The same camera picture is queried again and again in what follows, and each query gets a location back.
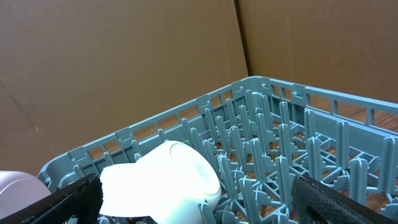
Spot grey dishwasher rack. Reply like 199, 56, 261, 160
38, 76, 397, 223

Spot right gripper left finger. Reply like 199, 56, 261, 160
1, 174, 103, 224

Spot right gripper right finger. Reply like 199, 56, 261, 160
291, 175, 397, 224

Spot white bowl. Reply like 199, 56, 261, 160
99, 141, 221, 223

